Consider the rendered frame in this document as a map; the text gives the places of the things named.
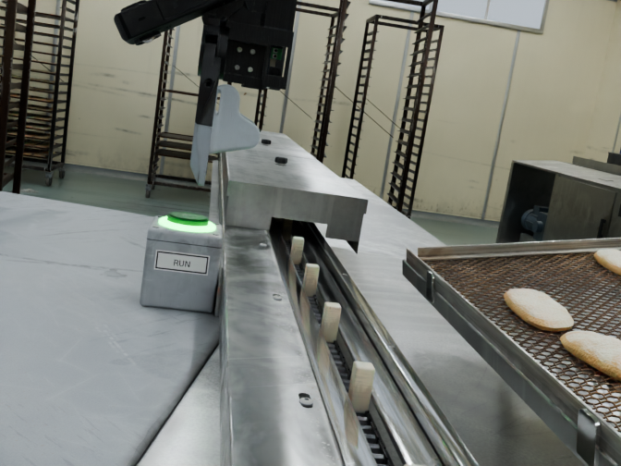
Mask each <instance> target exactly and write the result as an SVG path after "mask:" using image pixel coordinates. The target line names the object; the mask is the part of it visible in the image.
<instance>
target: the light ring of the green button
mask: <svg viewBox="0 0 621 466"><path fill-rule="evenodd" d="M159 224H160V225H162V226H164V227H170V228H173V229H178V230H184V231H192V232H210V231H214V230H215V225H214V224H213V223H211V222H209V224H208V225H209V226H205V227H193V226H184V225H180V224H175V223H172V222H169V221H167V216H164V217H162V218H160V219H159Z"/></svg>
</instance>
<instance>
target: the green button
mask: <svg viewBox="0 0 621 466"><path fill-rule="evenodd" d="M167 221H169V222H172V223H175V224H180V225H184V226H193V227H205V226H208V224H209V219H208V218H207V217H206V216H204V215H199V214H194V213H188V212H171V213H170V214H168V215H167Z"/></svg>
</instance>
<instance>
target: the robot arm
mask: <svg viewBox="0 0 621 466"><path fill-rule="evenodd" d="M297 1H298V0H149V1H146V0H142V1H139V2H137V3H133V4H131V5H129V6H126V7H124V8H122V9H121V10H120V11H121V12H120V13H117V14H115V17H114V22H115V24H116V27H117V29H118V31H119V34H120V36H121V38H122V39H123V40H124V41H125V42H127V43H129V44H136V45H142V44H144V43H150V42H151V41H153V40H154V39H156V38H159V37H160V36H162V34H161V33H162V32H164V31H168V30H170V29H173V28H174V27H177V26H179V25H181V24H184V23H186V22H188V21H191V20H193V19H195V18H198V17H201V16H202V17H201V19H202V22H203V24H204V25H203V30H202V36H201V49H200V57H199V65H198V76H200V77H201V81H200V88H199V96H198V102H197V110H196V117H195V126H194V133H193V141H192V149H191V157H190V167H191V169H192V172H193V174H194V177H195V178H196V181H197V183H198V185H199V186H204V183H205V177H206V173H207V166H208V159H209V154H212V153H225V152H233V151H240V150H248V149H251V148H253V147H255V146H256V145H257V144H258V142H259V140H260V130H259V129H258V127H257V126H256V125H255V123H254V122H253V121H251V120H250V119H248V118H247V117H245V116H243V115H242V114H240V113H239V101H240V96H239V93H238V91H237V89H236V88H235V87H233V86H231V85H229V84H222V85H219V86H218V82H219V80H223V81H227V82H234V83H239V84H241V87H245V88H251V89H257V90H263V91H264V89H269V90H276V91H279V90H280V89H282V90H285V89H286V82H287V75H288V69H289V62H290V57H291V50H292V43H293V37H294V32H293V27H294V20H295V15H296V8H297ZM286 48H287V53H286ZM285 55H286V65H285V71H284V77H282V75H283V68H284V62H285ZM217 93H221V95H220V103H219V109H218V112H217V111H216V110H215V108H216V101H217Z"/></svg>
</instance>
